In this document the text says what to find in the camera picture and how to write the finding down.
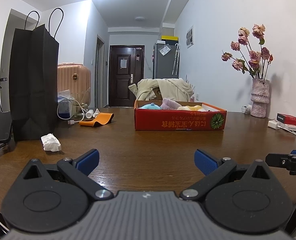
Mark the pink ribbed suitcase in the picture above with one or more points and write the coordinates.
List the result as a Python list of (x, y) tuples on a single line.
[(76, 78)]

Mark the yellow plush toy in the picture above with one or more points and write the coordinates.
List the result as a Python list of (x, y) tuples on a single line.
[(191, 108)]

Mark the white umbrella on refrigerator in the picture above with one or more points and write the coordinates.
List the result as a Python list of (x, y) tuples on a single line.
[(176, 59)]

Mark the grey refrigerator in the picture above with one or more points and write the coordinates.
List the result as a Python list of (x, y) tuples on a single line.
[(164, 66)]

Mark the crumpled white tissue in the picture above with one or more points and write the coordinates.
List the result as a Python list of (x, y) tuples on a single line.
[(50, 143)]

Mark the orange elastic band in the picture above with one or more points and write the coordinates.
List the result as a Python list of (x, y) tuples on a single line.
[(100, 120)]

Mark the orange cardboard box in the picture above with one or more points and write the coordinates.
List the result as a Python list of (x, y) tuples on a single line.
[(212, 119)]

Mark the light blue plush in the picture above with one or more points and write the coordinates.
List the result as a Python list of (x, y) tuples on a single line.
[(151, 106)]

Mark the beige jacket on chair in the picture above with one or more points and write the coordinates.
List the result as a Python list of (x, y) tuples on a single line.
[(174, 89)]

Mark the brown wooden chair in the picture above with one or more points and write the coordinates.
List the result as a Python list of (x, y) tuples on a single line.
[(155, 94)]

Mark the small white bottle by vase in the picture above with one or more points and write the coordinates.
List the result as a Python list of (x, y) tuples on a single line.
[(246, 109)]

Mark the dried pink roses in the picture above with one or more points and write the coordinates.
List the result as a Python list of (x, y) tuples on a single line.
[(254, 62)]

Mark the black paper bag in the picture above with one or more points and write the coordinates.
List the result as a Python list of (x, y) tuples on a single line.
[(33, 83)]

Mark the clear glass jar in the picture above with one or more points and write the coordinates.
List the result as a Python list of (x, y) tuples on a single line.
[(81, 103)]

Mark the dark brown entrance door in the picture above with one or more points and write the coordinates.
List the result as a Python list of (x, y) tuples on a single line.
[(126, 67)]

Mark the red cigarette box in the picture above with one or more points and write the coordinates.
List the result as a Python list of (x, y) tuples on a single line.
[(286, 119)]

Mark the black phone on stand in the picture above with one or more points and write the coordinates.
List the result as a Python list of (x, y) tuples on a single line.
[(5, 127)]

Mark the white electrical panel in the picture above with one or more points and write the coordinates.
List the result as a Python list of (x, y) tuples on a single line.
[(189, 38)]

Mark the yellow box on refrigerator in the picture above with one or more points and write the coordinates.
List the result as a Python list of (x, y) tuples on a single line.
[(169, 38)]

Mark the ceiling lamp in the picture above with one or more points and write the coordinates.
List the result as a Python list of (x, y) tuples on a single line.
[(140, 19)]

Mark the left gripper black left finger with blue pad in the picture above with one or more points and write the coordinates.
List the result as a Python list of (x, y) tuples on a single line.
[(77, 172)]

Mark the pink textured vase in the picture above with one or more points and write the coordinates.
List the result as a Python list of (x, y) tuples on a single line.
[(260, 97)]

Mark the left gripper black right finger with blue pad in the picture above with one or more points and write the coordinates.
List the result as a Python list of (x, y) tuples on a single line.
[(215, 170)]

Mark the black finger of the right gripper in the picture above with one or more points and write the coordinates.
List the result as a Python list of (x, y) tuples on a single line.
[(279, 160)]

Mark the blue white tissue pack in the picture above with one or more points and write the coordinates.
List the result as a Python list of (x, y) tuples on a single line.
[(65, 104)]

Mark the lilac towel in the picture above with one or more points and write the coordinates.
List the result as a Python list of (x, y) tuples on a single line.
[(168, 104)]

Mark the white power adapter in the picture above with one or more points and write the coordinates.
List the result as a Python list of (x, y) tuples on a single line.
[(274, 124)]

